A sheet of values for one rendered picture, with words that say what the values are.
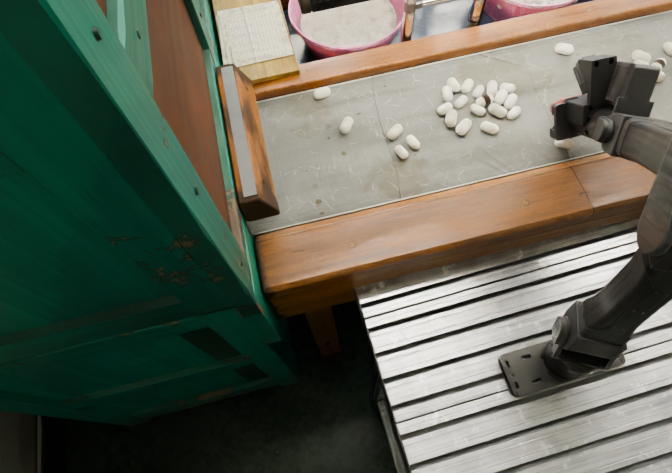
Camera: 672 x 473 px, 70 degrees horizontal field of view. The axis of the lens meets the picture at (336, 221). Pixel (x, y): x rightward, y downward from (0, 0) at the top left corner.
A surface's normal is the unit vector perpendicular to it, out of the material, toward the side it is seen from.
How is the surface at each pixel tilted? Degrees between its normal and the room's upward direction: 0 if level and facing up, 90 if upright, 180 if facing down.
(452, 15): 0
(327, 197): 0
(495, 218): 0
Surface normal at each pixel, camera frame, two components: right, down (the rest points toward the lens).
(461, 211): -0.04, -0.44
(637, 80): -0.21, 0.34
